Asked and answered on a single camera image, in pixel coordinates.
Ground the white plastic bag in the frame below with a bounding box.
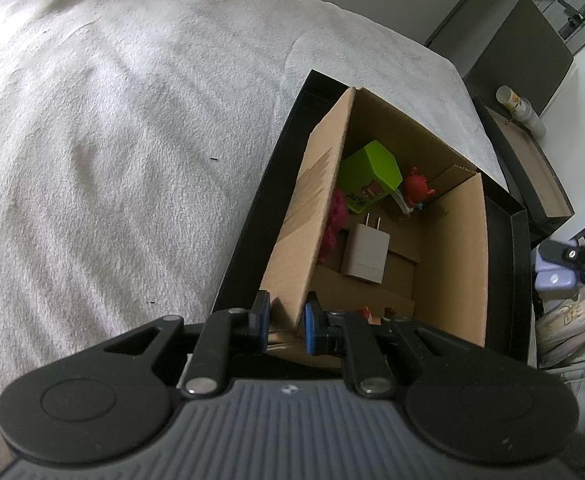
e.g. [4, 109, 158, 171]
[536, 290, 585, 367]

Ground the green printed box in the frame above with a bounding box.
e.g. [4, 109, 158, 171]
[339, 141, 403, 216]

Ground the black door lock handle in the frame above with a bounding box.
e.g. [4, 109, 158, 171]
[557, 0, 585, 40]

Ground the pink toy figure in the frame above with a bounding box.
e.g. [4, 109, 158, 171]
[317, 190, 349, 267]

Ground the black shallow tray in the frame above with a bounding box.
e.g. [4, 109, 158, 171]
[210, 70, 539, 372]

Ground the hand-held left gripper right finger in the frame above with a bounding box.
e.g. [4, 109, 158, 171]
[301, 299, 454, 402]

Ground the white charger plug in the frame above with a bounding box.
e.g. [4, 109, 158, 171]
[341, 213, 391, 286]

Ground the red toy figure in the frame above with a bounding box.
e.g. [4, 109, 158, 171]
[402, 167, 436, 211]

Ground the black box with brown inside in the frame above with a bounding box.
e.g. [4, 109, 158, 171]
[472, 94, 576, 237]

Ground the white bottle with yellow label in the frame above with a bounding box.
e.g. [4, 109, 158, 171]
[495, 85, 547, 139]

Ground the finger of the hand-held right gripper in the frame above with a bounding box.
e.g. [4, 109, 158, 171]
[542, 240, 581, 266]

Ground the dark grey panel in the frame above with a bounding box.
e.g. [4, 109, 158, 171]
[465, 0, 574, 112]

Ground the pale purple block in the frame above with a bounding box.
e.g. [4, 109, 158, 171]
[535, 254, 581, 294]

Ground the brown cardboard box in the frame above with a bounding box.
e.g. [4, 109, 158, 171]
[260, 87, 489, 368]

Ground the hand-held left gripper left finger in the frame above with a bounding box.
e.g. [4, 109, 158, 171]
[102, 291, 273, 402]

